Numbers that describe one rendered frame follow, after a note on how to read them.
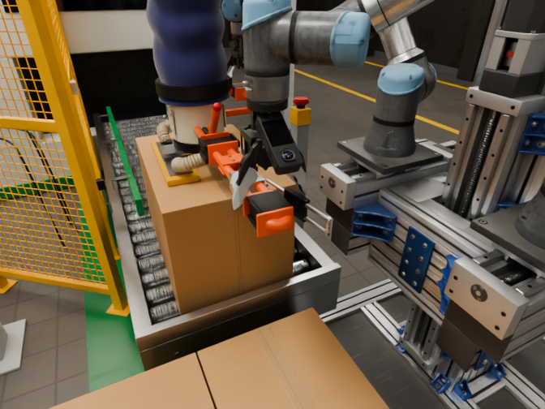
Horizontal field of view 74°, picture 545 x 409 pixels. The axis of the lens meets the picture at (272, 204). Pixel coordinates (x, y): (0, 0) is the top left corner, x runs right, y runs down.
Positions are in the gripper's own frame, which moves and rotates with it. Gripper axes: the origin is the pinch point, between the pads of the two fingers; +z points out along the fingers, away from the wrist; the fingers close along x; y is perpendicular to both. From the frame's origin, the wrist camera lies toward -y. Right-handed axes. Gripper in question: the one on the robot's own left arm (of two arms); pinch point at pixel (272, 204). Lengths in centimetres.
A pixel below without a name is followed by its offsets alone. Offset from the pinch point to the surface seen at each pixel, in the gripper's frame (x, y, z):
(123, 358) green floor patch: 45, 68, 109
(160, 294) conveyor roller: 23, 44, 55
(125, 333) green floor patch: 43, 83, 109
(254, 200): 3.2, 1.5, -1.0
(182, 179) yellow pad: 10.2, 43.2, 12.9
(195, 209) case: 10.1, 29.6, 15.6
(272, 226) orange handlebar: 2.2, -5.2, 1.2
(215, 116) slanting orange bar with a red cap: 0.9, 34.9, -7.5
